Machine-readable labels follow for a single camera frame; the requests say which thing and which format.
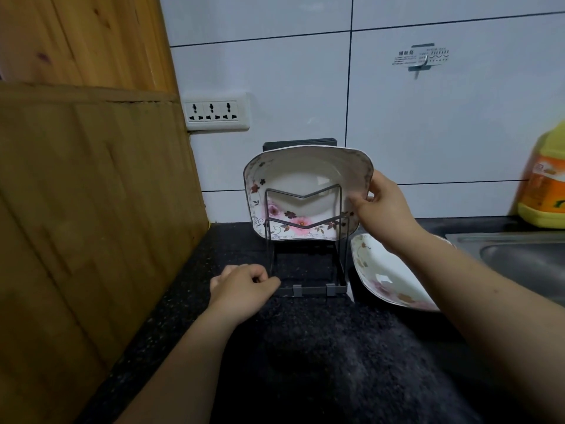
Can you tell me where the person's right hand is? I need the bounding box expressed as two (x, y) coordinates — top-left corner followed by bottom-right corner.
(353, 170), (425, 256)

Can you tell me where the person's left hand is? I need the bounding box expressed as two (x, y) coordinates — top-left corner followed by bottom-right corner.
(210, 263), (281, 327)

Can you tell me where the dark metal dish rack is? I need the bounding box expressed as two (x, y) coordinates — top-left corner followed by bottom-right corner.
(263, 184), (350, 299)

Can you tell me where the white floral square plate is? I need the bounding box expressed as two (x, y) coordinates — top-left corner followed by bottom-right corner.
(243, 145), (375, 242)
(351, 234), (455, 312)

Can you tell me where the person's right forearm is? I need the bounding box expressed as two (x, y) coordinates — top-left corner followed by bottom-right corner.
(388, 228), (565, 424)

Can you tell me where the person's left forearm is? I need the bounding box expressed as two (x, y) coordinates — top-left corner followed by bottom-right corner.
(114, 304), (257, 424)

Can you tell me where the black plastic holder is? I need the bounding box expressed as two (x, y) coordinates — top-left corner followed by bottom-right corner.
(262, 138), (338, 153)

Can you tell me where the stainless steel sink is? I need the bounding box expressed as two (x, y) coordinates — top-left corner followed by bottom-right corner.
(445, 231), (565, 306)

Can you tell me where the yellow oil bottle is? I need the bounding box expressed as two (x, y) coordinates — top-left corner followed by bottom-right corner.
(517, 121), (565, 229)

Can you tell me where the large bamboo cutting board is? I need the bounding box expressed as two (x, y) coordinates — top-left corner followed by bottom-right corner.
(0, 81), (209, 424)

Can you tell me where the pine wood cutting board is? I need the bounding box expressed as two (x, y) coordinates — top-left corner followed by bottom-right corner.
(0, 0), (180, 104)

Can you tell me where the clear adhesive wall hook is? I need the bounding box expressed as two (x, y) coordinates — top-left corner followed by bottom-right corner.
(392, 42), (451, 81)

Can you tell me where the white wall power socket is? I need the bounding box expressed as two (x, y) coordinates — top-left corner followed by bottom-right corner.
(182, 92), (251, 132)

